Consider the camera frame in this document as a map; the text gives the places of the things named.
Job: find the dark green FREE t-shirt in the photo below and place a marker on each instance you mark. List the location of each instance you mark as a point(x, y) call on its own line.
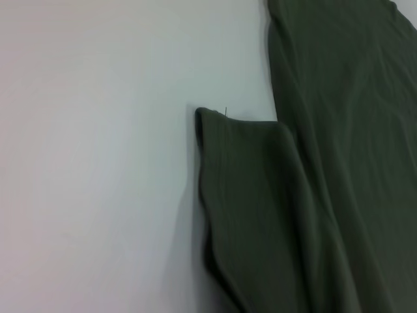
point(325, 163)

